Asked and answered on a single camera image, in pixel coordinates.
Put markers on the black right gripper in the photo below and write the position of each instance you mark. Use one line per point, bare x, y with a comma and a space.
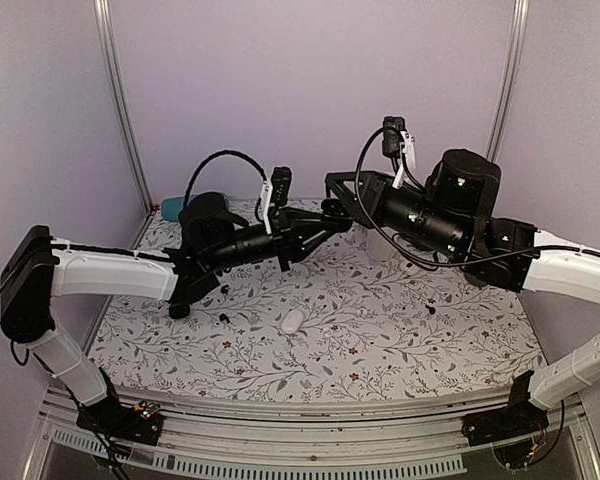
335, 181

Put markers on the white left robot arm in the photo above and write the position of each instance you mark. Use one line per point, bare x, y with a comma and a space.
212, 239

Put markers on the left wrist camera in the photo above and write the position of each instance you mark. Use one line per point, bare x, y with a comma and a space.
273, 196

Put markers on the black earbud case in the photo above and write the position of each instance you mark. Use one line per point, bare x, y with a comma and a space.
179, 311
336, 215

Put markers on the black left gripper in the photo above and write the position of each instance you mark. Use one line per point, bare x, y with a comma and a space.
287, 230

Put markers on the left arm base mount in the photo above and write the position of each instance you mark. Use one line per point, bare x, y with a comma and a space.
140, 423

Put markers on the aluminium corner post right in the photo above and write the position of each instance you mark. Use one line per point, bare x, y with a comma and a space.
513, 58

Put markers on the aluminium front rail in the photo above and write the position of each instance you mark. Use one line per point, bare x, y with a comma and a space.
400, 439

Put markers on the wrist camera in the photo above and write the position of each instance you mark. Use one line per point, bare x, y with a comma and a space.
393, 127
273, 196

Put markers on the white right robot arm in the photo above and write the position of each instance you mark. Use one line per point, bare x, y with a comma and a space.
448, 223

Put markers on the aluminium corner post left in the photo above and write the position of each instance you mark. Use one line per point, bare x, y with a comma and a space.
104, 24

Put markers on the white oval charging case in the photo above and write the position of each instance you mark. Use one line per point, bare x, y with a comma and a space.
292, 321

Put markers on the aluminium corner post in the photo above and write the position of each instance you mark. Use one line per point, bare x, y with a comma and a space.
104, 24
513, 58

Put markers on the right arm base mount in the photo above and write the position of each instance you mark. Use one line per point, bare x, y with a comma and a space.
518, 417

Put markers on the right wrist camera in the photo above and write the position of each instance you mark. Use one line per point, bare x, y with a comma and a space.
393, 127

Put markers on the white pleated vase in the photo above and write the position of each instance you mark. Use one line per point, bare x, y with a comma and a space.
377, 248

